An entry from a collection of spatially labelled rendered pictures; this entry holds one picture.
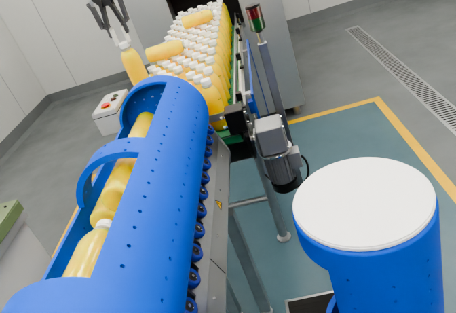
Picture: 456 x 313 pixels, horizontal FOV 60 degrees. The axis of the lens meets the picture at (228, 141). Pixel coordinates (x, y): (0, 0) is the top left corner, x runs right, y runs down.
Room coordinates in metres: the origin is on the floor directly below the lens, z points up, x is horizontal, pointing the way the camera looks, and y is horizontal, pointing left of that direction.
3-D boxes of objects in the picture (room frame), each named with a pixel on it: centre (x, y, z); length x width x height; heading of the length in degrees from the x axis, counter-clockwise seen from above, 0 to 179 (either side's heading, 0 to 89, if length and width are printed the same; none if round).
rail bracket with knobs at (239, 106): (1.32, -0.05, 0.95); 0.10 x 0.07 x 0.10; 79
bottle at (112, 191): (0.82, 0.25, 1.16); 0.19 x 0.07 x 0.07; 169
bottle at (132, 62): (1.52, 0.24, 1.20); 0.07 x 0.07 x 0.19
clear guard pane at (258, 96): (1.89, -0.23, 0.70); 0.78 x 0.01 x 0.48; 169
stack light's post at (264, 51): (1.63, -0.27, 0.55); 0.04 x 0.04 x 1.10; 79
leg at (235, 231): (1.24, 0.09, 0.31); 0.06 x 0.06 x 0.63; 79
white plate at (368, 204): (0.62, -0.22, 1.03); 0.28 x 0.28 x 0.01
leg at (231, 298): (1.26, 0.23, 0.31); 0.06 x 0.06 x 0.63; 79
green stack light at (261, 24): (1.63, -0.27, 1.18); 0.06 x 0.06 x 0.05
